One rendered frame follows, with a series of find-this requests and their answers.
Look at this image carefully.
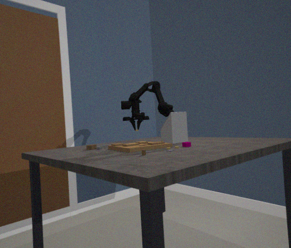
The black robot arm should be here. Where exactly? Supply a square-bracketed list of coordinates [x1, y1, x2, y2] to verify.
[121, 81, 174, 119]

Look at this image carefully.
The magenta cube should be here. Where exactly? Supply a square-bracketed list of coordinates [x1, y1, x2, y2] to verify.
[182, 142, 191, 147]

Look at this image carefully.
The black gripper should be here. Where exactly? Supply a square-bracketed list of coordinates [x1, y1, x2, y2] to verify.
[123, 109, 149, 130]

